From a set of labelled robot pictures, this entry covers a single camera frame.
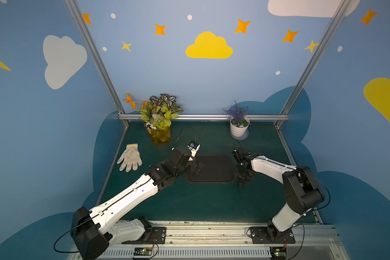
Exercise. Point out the aluminium frame back rail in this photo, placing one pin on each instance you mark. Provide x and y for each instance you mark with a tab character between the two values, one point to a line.
211	117

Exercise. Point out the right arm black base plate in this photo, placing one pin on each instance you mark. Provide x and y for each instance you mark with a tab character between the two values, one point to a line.
270	235

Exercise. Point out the right small circuit board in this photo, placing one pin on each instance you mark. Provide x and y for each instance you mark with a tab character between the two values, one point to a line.
278	253

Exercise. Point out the cleaver knife black handle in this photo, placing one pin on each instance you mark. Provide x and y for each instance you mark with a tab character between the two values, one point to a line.
241	183

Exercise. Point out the aluminium front rail platform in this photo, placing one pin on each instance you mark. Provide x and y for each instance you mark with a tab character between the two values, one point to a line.
228	241

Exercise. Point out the white work glove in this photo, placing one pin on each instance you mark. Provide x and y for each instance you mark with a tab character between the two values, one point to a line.
130	158

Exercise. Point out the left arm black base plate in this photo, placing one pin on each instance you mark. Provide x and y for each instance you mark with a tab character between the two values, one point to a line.
155	235

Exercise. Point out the left small circuit board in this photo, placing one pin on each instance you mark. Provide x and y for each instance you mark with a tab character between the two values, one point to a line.
142	253

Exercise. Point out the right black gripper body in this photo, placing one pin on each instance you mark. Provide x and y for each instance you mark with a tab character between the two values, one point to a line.
244	171

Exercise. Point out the black cutting board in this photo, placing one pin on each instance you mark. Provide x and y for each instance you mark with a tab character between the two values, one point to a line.
218	169

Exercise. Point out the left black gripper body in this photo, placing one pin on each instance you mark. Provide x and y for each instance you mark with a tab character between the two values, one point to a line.
193	166

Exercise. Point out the small circuit board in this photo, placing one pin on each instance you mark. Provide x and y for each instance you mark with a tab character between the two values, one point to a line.
278	253
142	253

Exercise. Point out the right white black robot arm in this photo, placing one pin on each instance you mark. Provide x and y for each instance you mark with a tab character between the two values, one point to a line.
301	189

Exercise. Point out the green plant in amber vase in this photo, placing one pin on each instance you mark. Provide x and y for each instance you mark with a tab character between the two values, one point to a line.
157	114

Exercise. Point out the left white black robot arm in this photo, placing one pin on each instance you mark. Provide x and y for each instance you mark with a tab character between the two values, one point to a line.
94	230

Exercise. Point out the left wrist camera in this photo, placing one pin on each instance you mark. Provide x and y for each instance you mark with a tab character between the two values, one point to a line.
193	147

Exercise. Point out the lavender plant in white pot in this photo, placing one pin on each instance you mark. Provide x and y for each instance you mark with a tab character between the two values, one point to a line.
239	121

